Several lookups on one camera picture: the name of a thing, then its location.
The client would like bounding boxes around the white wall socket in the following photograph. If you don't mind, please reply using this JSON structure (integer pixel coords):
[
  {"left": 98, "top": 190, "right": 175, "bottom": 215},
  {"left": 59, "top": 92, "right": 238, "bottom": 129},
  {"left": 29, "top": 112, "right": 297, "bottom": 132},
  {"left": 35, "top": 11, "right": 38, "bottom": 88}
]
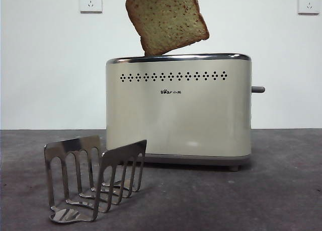
[
  {"left": 297, "top": 0, "right": 316, "bottom": 15},
  {"left": 80, "top": 0, "right": 103, "bottom": 14}
]

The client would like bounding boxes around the stainless steel toast rack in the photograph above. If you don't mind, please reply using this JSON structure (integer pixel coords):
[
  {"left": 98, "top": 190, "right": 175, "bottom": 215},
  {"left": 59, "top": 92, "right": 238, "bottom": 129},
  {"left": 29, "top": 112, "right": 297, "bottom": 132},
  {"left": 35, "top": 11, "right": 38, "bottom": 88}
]
[{"left": 44, "top": 134, "right": 148, "bottom": 223}]

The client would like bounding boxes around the cream toaster with steel top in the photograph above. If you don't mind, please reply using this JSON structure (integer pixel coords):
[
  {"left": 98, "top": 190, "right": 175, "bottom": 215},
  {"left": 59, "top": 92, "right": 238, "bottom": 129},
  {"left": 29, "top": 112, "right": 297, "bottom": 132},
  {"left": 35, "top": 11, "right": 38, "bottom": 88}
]
[{"left": 105, "top": 53, "right": 253, "bottom": 172}]

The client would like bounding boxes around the brown bread slice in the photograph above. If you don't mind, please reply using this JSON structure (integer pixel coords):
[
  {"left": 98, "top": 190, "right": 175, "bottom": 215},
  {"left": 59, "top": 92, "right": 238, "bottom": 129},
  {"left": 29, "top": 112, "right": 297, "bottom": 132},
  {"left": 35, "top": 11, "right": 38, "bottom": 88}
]
[{"left": 122, "top": 0, "right": 210, "bottom": 57}]

